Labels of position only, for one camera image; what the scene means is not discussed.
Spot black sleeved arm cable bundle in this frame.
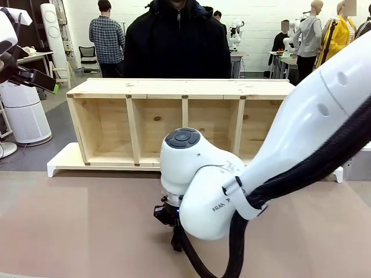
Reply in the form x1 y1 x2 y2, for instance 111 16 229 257
180 95 371 278

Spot mannequin in grey hoodie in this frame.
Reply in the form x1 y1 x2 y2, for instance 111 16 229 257
296 0 323 79

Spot white round fan base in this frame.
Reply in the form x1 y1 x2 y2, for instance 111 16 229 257
0 141 19 159

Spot mannequin in yellow jacket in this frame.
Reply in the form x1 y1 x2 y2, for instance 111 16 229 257
315 0 357 70

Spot white cylindrical air purifier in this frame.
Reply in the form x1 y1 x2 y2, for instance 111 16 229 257
0 81 53 145

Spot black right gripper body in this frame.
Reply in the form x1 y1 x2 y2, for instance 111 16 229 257
153 196 183 228

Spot mannequin in dark striped jacket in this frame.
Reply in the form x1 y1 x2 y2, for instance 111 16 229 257
354 15 371 41

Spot black tripod stand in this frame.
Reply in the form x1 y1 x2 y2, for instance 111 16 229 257
318 18 340 68

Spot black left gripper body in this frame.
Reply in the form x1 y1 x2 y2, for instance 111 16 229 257
0 53 35 85

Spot person in black coat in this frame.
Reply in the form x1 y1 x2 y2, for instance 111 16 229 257
122 0 232 79

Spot white standing air conditioner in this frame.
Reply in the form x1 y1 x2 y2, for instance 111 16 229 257
40 3 72 71

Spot person in plaid shirt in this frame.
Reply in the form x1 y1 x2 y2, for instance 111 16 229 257
89 0 126 79

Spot seated person in black sweater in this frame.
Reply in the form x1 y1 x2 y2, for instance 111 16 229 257
272 20 295 56

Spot wooden four-compartment shelf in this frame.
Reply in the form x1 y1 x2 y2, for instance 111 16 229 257
66 78 297 168

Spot long white side table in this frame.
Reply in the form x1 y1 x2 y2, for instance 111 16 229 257
16 50 55 79

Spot standing person in black top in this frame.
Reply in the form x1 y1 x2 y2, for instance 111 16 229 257
213 10 228 33

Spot white wooden chair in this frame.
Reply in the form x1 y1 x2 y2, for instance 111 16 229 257
52 60 72 89

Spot black mesh office chair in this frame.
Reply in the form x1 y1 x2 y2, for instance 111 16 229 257
78 45 101 74

